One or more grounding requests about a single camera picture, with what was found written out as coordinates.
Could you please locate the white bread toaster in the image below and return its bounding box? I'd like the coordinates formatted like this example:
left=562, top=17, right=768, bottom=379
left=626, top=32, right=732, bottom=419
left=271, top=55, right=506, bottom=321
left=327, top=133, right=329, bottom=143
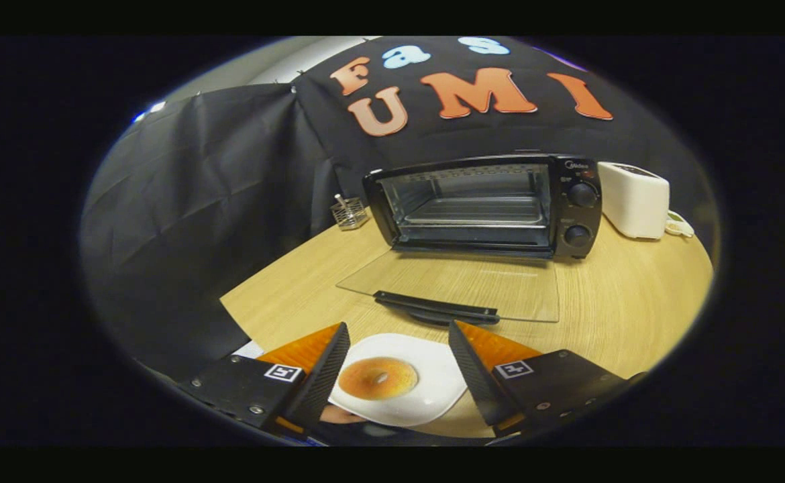
left=597, top=162, right=670, bottom=240

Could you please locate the white plate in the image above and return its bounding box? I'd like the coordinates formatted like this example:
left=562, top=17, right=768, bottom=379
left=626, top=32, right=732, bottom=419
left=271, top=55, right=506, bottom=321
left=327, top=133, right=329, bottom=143
left=327, top=333, right=468, bottom=428

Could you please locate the black backdrop cloth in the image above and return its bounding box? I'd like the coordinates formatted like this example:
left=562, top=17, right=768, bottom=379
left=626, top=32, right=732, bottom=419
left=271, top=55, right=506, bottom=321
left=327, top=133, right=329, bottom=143
left=78, top=37, right=722, bottom=383

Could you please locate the wire mesh holder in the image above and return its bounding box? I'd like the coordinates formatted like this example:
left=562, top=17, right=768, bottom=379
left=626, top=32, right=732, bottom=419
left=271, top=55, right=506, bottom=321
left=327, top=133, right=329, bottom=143
left=330, top=195, right=370, bottom=231

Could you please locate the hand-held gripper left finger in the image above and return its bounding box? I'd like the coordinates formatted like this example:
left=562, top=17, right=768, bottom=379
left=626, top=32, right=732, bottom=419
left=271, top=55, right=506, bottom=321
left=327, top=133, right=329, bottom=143
left=178, top=322, right=352, bottom=440

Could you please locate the black toaster oven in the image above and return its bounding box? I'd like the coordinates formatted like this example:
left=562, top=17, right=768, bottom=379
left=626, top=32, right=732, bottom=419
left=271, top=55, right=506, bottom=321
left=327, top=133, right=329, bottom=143
left=336, top=154, right=603, bottom=327

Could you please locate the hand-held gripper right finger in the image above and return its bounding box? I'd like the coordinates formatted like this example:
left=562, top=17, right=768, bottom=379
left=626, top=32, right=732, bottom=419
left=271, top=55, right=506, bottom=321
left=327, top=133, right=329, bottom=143
left=448, top=320, right=648, bottom=437

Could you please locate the round brown bun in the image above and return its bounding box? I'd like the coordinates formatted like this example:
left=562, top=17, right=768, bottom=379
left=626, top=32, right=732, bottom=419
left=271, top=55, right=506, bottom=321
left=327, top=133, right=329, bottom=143
left=337, top=357, right=419, bottom=401

